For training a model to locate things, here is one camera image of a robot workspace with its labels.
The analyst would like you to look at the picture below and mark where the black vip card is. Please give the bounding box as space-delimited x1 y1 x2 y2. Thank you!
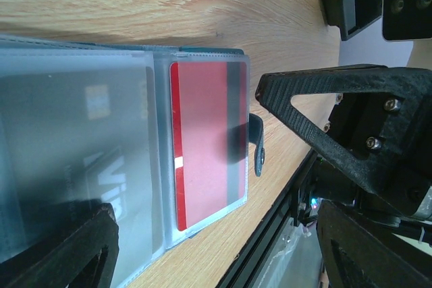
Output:
1 67 153 260

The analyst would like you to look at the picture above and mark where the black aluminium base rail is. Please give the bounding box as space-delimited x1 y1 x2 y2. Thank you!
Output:
217 150 318 287

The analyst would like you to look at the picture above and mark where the teal leather card holder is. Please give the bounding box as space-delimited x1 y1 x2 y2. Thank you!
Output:
1 35 265 287

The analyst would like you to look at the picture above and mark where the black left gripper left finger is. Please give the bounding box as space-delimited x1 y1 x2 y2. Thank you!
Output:
1 203 119 287

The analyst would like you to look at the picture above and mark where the red black stripe card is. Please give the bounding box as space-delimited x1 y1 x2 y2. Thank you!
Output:
169 61 248 231

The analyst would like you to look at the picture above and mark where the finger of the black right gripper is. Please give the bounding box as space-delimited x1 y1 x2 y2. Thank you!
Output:
255 65 402 194

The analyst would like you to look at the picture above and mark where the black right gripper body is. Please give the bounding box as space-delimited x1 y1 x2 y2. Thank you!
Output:
327 66 431 217

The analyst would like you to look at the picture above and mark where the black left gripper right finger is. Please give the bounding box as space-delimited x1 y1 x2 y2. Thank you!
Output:
317 200 431 287

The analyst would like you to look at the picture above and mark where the black bin with blue cards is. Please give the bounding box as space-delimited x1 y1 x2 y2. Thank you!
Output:
322 0 383 41

